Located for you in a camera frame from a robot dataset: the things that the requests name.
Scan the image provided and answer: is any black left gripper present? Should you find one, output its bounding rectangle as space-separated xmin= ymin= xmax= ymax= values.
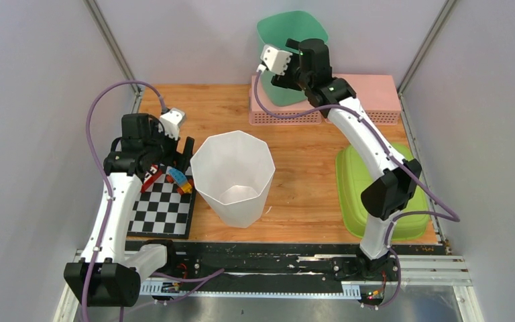
xmin=144 ymin=120 xmax=194 ymax=172

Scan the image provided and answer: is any pink perforated plastic basket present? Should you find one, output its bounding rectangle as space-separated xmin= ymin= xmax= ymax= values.
xmin=247 ymin=75 xmax=323 ymax=125

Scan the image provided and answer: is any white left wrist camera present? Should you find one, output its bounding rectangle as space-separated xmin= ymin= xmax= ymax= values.
xmin=158 ymin=108 xmax=186 ymax=141

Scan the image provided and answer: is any mint green trash bin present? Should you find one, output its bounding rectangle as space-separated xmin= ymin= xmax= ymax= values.
xmin=256 ymin=11 xmax=329 ymax=107

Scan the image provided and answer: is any blue yellow toy car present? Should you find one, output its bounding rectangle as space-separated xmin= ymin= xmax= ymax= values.
xmin=165 ymin=166 xmax=194 ymax=195

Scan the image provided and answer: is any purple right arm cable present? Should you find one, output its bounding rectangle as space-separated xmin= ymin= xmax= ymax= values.
xmin=253 ymin=66 xmax=461 ymax=310

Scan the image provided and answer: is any white translucent bin liner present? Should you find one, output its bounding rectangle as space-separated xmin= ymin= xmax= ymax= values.
xmin=190 ymin=130 xmax=276 ymax=228

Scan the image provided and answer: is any red white toy block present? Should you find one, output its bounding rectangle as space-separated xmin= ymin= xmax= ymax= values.
xmin=140 ymin=164 xmax=162 ymax=193

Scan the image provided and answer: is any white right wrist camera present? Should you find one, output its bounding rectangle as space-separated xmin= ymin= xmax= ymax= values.
xmin=256 ymin=44 xmax=293 ymax=76

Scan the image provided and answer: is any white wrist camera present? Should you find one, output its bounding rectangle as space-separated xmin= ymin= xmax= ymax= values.
xmin=256 ymin=44 xmax=293 ymax=76
xmin=158 ymin=108 xmax=186 ymax=141

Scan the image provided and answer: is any right aluminium frame post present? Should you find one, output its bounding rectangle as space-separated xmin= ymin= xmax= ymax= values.
xmin=396 ymin=0 xmax=458 ymax=95

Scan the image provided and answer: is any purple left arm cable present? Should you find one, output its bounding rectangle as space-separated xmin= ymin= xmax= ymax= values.
xmin=80 ymin=80 xmax=225 ymax=322

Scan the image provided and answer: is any aluminium frame post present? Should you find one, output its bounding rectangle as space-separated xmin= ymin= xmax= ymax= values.
xmin=396 ymin=0 xmax=458 ymax=95
xmin=83 ymin=0 xmax=141 ymax=95

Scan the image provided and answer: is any black white checkerboard mat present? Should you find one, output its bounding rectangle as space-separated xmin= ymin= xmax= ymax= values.
xmin=127 ymin=166 xmax=196 ymax=239

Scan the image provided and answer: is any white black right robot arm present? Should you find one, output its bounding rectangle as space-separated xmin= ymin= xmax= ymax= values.
xmin=258 ymin=38 xmax=422 ymax=280

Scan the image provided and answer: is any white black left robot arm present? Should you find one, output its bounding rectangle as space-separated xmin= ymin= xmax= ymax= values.
xmin=64 ymin=109 xmax=194 ymax=307

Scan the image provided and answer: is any large lime green tub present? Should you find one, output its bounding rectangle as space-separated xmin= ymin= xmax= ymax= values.
xmin=335 ymin=142 xmax=431 ymax=243

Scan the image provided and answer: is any left aluminium frame post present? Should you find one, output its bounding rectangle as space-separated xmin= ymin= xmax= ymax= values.
xmin=83 ymin=0 xmax=141 ymax=95

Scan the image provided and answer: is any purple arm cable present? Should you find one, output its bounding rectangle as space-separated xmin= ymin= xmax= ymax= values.
xmin=80 ymin=80 xmax=225 ymax=322
xmin=253 ymin=66 xmax=461 ymax=310

